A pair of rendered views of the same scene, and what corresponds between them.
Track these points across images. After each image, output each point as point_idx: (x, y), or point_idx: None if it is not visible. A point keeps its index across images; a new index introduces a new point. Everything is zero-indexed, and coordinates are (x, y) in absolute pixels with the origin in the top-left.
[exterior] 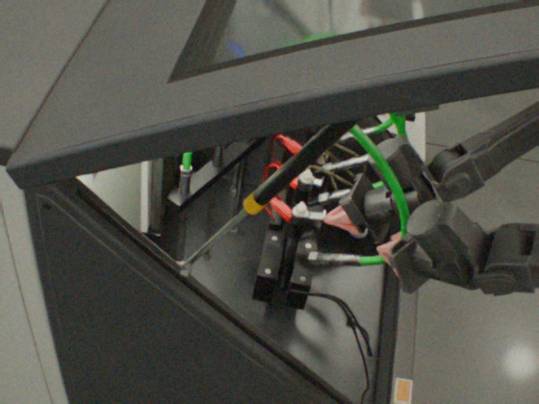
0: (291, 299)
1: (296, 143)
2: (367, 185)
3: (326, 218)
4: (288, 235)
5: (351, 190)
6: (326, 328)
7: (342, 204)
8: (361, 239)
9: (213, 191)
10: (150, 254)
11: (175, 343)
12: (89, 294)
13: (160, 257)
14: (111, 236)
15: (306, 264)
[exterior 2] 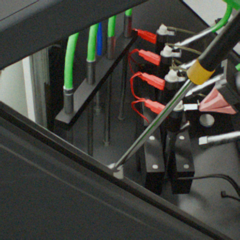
0: (178, 187)
1: (151, 53)
2: (233, 68)
3: (201, 107)
4: (168, 130)
5: (224, 75)
6: (207, 205)
7: (218, 88)
8: (211, 127)
9: (90, 108)
10: (81, 162)
11: None
12: (17, 222)
13: (91, 163)
14: (35, 149)
15: (185, 153)
